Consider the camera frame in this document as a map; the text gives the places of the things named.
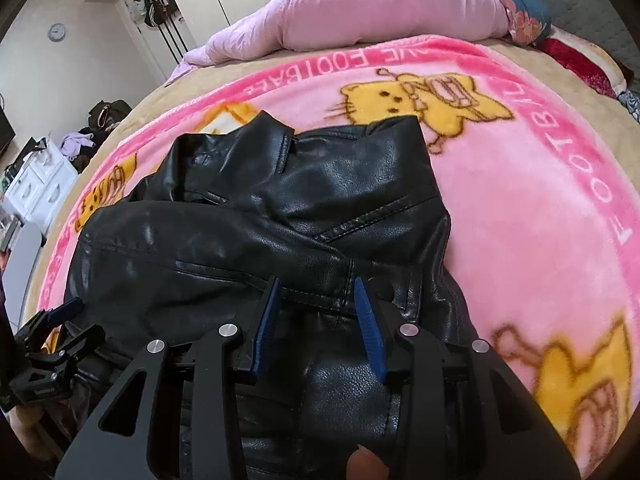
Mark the black television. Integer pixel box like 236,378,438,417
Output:
0,107,16,156

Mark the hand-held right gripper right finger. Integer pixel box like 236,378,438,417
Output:
353,276,583,480

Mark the teal floral quilt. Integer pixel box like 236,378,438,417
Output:
470,0,553,46

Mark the blue patterned cloth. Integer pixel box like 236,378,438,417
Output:
617,87,640,123

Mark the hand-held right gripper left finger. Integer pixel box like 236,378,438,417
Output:
55,275,281,480

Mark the pink cartoon printed blanket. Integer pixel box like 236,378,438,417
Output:
37,35,640,480

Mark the white drawer cabinet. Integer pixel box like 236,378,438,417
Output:
2,137,78,226

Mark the light grey table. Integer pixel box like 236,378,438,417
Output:
0,220,46,321

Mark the person's right hand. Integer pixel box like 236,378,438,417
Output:
346,447,391,480

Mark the white door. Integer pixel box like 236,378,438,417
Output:
115,0,201,86

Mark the pink quilt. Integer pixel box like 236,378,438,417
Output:
165,0,513,86

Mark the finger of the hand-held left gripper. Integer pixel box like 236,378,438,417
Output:
30,324,107,377
15,297,85,342

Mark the black leather jacket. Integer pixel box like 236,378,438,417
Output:
64,110,481,480

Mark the grey quilted headboard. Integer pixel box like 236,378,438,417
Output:
520,0,640,91

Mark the dark brown bag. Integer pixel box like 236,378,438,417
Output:
87,100,133,128

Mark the purple cloth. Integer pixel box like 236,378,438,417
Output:
61,132,96,158

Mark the pile of dark clothes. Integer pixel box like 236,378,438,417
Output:
75,127,116,173

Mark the red patterned pillow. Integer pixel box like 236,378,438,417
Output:
537,25,628,98

